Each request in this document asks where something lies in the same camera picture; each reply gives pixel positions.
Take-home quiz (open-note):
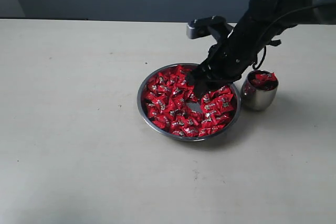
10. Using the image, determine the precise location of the stainless steel cup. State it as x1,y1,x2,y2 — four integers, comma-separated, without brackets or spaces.
240,70,279,111

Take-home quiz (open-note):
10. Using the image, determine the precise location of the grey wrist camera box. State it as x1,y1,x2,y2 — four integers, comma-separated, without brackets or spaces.
186,15,234,41

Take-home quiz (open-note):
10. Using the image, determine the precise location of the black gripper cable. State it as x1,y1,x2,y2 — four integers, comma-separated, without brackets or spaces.
251,5,321,70

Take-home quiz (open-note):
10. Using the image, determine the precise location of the round steel bowl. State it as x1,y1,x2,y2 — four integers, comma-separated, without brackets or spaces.
137,63,241,142

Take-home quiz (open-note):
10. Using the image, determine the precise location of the red candy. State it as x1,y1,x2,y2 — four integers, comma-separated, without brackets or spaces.
250,72,278,90
152,94,169,112
215,94,234,114
182,126,199,137

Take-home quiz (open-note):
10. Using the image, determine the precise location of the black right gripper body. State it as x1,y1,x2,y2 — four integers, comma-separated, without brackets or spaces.
199,16,273,85

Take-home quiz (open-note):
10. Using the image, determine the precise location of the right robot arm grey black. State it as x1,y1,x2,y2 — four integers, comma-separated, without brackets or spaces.
186,0,335,98

